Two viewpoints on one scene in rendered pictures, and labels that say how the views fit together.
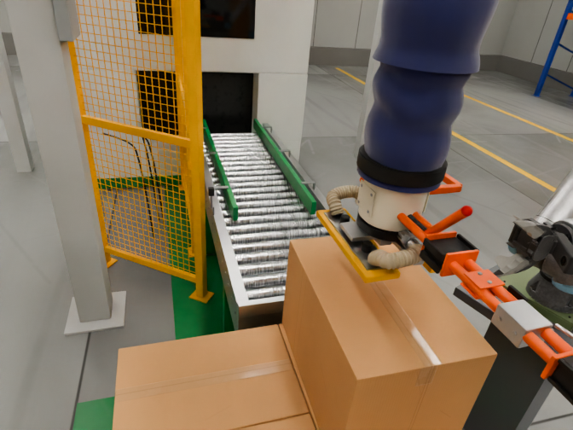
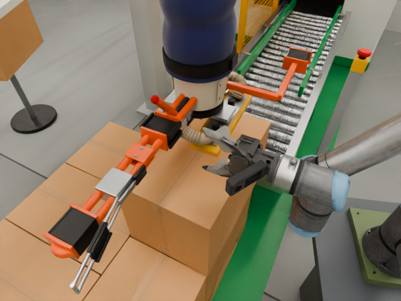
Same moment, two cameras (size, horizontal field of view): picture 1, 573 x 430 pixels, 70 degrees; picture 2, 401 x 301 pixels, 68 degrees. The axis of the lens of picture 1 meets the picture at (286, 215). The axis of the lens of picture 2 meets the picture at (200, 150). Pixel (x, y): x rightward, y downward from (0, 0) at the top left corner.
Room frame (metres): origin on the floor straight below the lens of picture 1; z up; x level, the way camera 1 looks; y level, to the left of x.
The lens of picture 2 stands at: (0.42, -0.90, 1.81)
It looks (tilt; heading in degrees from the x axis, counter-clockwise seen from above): 47 degrees down; 46
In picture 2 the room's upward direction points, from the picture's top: straight up
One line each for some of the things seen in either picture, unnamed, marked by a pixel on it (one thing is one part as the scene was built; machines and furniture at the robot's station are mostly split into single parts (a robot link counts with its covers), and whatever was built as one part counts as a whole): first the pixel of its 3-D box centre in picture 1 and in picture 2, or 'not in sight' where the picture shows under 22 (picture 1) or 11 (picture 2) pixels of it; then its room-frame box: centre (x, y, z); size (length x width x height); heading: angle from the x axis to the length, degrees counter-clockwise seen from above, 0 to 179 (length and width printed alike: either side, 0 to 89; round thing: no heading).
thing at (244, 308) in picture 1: (319, 298); not in sight; (1.34, -0.17, 0.58); 0.70 x 0.03 x 0.06; 109
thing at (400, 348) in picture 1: (366, 334); (199, 180); (1.00, -0.30, 0.74); 0.60 x 0.40 x 0.40; 17
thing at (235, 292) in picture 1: (208, 194); (246, 57); (2.35, 0.51, 0.50); 2.31 x 0.05 x 0.19; 19
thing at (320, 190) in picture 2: not in sight; (320, 186); (0.92, -0.79, 1.24); 0.12 x 0.09 x 0.10; 110
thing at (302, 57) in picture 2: not in sight; (296, 60); (1.38, -0.43, 1.24); 0.09 x 0.08 x 0.05; 110
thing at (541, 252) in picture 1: (541, 238); (253, 160); (0.87, -0.63, 1.24); 0.12 x 0.09 x 0.08; 110
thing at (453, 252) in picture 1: (448, 252); (161, 130); (0.78, -0.37, 1.24); 0.10 x 0.08 x 0.06; 110
